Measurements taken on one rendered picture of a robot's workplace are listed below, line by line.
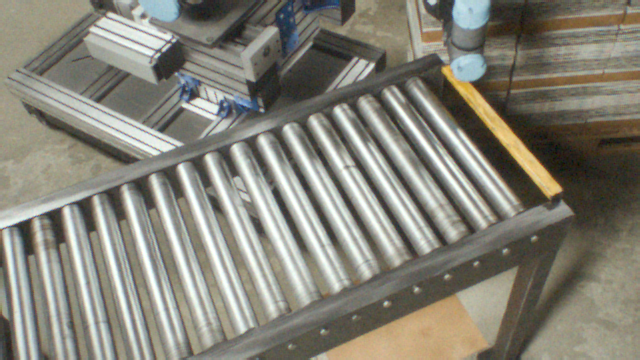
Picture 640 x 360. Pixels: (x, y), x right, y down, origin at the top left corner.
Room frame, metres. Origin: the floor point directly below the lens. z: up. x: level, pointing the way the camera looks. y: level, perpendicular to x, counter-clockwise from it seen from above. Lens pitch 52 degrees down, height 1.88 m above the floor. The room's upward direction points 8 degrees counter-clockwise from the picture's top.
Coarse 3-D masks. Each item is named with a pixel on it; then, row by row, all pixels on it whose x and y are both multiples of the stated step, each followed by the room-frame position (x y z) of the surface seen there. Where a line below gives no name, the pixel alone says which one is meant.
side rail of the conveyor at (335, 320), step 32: (512, 224) 0.66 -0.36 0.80; (544, 224) 0.65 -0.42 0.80; (448, 256) 0.61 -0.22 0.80; (480, 256) 0.60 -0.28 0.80; (512, 256) 0.63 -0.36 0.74; (352, 288) 0.57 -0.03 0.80; (384, 288) 0.56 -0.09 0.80; (416, 288) 0.56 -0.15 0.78; (448, 288) 0.58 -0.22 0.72; (288, 320) 0.52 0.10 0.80; (320, 320) 0.51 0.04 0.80; (352, 320) 0.52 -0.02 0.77; (384, 320) 0.54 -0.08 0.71; (224, 352) 0.48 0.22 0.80; (256, 352) 0.47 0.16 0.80; (288, 352) 0.48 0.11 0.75; (320, 352) 0.50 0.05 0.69
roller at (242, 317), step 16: (176, 176) 0.92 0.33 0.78; (192, 176) 0.90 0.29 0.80; (192, 192) 0.85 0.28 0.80; (192, 208) 0.81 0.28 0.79; (208, 208) 0.81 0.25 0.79; (208, 224) 0.76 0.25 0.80; (208, 240) 0.72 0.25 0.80; (224, 240) 0.72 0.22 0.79; (208, 256) 0.69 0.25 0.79; (224, 256) 0.68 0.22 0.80; (224, 272) 0.64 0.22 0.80; (224, 288) 0.61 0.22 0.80; (240, 288) 0.60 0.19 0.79; (224, 304) 0.58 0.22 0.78; (240, 304) 0.57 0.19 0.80; (240, 320) 0.54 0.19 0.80; (256, 320) 0.54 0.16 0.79
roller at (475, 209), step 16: (384, 96) 1.07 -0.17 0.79; (400, 96) 1.05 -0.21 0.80; (400, 112) 1.01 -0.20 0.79; (416, 112) 1.00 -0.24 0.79; (416, 128) 0.95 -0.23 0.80; (416, 144) 0.91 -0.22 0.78; (432, 144) 0.89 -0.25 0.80; (432, 160) 0.86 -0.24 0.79; (448, 160) 0.84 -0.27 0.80; (448, 176) 0.80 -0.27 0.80; (464, 176) 0.80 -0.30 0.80; (448, 192) 0.78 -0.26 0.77; (464, 192) 0.75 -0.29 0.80; (464, 208) 0.72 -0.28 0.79; (480, 208) 0.71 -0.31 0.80; (480, 224) 0.68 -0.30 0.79
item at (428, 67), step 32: (416, 64) 1.15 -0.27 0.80; (320, 96) 1.09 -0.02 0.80; (352, 96) 1.07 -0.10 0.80; (256, 128) 1.01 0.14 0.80; (160, 160) 0.95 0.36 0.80; (192, 160) 0.95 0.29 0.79; (64, 192) 0.90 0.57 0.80; (96, 192) 0.89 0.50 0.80; (0, 224) 0.83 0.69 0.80; (0, 256) 0.81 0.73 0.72
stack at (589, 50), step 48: (528, 0) 1.44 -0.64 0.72; (576, 0) 1.42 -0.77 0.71; (624, 0) 1.41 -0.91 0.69; (432, 48) 1.45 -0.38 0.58; (528, 48) 1.42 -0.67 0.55; (576, 48) 1.41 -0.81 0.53; (624, 48) 1.40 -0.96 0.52; (528, 96) 1.42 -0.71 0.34; (576, 96) 1.41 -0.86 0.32; (624, 96) 1.40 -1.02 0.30; (480, 144) 1.43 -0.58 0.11; (576, 144) 1.41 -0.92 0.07; (624, 144) 1.41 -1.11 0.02
